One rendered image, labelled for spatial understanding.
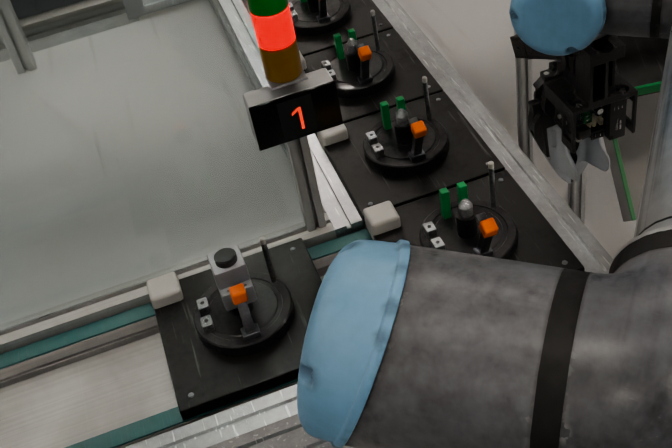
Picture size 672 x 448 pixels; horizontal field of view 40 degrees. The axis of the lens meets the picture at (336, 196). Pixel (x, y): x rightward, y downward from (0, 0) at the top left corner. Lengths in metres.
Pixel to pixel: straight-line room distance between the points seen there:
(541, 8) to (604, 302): 0.34
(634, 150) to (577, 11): 0.65
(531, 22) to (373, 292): 0.35
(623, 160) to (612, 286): 0.90
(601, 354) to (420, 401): 0.09
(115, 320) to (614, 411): 1.06
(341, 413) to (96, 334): 0.96
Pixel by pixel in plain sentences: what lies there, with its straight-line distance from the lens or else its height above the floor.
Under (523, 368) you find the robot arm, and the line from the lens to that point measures 0.46.
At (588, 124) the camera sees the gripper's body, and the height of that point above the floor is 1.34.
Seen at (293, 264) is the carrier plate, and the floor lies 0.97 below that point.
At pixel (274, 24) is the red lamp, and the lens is 1.18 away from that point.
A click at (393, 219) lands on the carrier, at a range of 1.39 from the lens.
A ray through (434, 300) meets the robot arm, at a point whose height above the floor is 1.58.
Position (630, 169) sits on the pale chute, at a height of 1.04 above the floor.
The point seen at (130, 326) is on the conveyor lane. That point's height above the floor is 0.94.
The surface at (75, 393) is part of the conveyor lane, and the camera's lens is 1.41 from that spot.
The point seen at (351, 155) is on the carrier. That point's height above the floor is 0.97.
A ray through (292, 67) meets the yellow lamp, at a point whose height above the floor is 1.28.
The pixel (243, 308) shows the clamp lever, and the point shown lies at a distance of 1.24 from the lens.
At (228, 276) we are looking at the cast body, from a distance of 1.24.
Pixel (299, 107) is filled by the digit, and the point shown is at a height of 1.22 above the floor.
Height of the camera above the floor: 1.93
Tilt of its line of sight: 41 degrees down
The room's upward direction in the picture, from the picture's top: 12 degrees counter-clockwise
